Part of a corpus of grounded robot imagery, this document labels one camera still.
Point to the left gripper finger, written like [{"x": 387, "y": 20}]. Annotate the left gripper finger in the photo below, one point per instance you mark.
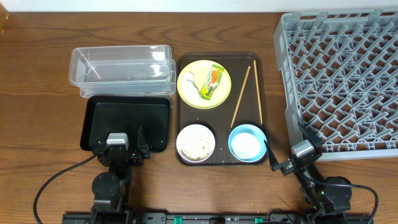
[
  {"x": 104, "y": 137},
  {"x": 141, "y": 142}
]

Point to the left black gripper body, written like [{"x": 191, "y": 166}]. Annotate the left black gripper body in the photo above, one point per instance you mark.
[{"x": 134, "y": 155}]

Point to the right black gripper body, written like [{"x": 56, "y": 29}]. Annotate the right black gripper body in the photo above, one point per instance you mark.
[{"x": 290, "y": 165}]

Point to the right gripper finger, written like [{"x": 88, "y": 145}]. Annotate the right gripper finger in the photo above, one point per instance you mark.
[
  {"x": 315, "y": 140},
  {"x": 274, "y": 164}
]

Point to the pink bowl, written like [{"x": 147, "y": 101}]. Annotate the pink bowl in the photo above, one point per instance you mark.
[{"x": 195, "y": 143}]

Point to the white cup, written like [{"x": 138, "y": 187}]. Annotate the white cup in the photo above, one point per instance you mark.
[{"x": 245, "y": 146}]

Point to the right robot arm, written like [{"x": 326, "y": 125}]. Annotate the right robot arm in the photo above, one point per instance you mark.
[{"x": 329, "y": 196}]

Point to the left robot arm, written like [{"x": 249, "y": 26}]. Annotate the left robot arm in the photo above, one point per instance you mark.
[{"x": 111, "y": 188}]

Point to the black waste tray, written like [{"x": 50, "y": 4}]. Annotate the black waste tray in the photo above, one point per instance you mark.
[{"x": 124, "y": 114}]

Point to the grey dishwasher rack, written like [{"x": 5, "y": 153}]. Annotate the grey dishwasher rack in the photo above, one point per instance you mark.
[{"x": 339, "y": 71}]

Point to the blue bowl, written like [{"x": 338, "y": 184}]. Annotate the blue bowl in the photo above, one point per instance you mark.
[{"x": 257, "y": 133}]

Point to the dark brown serving tray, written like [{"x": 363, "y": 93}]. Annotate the dark brown serving tray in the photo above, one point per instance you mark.
[{"x": 218, "y": 119}]

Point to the crumpled white tissue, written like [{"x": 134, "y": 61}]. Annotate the crumpled white tissue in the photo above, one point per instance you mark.
[{"x": 189, "y": 90}]

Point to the clear plastic bin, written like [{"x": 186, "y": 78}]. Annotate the clear plastic bin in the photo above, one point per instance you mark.
[{"x": 123, "y": 70}]

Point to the left wooden chopstick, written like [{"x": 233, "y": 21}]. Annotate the left wooden chopstick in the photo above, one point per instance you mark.
[{"x": 240, "y": 96}]

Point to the wooden chopstick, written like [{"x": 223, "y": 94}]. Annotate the wooden chopstick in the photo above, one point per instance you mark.
[
  {"x": 258, "y": 92},
  {"x": 240, "y": 96}
]

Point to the green snack wrapper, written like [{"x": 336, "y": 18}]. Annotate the green snack wrapper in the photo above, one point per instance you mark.
[{"x": 212, "y": 81}]

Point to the right wooden chopstick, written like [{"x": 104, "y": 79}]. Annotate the right wooden chopstick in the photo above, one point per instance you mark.
[{"x": 258, "y": 92}]

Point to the yellow plate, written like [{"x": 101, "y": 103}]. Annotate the yellow plate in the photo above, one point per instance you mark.
[{"x": 200, "y": 69}]

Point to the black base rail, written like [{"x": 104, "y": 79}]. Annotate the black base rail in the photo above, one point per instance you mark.
[{"x": 155, "y": 218}]

